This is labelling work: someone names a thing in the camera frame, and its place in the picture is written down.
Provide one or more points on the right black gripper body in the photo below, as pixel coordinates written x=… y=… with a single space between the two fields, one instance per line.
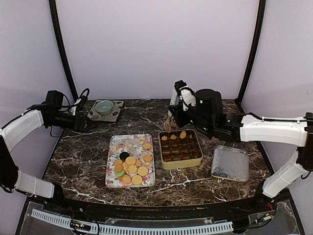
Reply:
x=182 y=121

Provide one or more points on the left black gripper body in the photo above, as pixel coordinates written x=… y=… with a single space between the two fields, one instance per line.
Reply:
x=76 y=128

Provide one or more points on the metal serving tongs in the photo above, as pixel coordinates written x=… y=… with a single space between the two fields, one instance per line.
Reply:
x=170 y=122

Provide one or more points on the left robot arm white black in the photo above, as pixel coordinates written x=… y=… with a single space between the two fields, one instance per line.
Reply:
x=51 y=113

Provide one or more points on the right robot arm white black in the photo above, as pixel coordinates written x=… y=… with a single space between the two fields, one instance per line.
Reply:
x=204 y=110

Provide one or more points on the green ceramic bowl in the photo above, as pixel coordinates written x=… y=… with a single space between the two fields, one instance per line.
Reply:
x=104 y=107

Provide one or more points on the gold cookie tin box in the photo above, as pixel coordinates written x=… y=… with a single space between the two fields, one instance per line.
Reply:
x=179 y=153

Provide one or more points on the floral square coaster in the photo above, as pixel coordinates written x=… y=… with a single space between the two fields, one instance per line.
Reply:
x=112 y=117

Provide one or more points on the black sandwich cookie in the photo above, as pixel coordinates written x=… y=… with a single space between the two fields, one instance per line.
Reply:
x=124 y=155

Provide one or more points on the silver tin lid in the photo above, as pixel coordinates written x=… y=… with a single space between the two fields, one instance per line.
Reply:
x=230 y=163

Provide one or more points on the brown round cookie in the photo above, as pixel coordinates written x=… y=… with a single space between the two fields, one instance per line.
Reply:
x=118 y=168

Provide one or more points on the floral rectangular tray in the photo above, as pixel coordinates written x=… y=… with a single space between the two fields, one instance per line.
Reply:
x=137 y=146

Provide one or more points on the green macaron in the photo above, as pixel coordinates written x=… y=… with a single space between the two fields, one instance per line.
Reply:
x=119 y=174

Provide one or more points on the swirl pink cookie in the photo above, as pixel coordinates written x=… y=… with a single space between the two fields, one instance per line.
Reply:
x=126 y=179

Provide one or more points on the round waffle cookie right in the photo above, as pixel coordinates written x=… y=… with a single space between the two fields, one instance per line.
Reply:
x=142 y=171

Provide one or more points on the round waffle cookie bottom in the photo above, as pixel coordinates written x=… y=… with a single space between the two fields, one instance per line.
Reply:
x=137 y=180

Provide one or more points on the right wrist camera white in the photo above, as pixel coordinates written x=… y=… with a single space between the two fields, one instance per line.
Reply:
x=185 y=94

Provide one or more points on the white cable duct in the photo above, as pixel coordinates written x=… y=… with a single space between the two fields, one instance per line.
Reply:
x=114 y=226

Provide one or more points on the left black frame post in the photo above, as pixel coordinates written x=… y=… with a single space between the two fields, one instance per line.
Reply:
x=61 y=48

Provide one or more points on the black frame post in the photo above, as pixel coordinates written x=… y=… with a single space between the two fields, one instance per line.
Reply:
x=61 y=48
x=253 y=52

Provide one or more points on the right black frame post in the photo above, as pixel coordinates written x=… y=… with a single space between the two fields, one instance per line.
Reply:
x=253 y=52

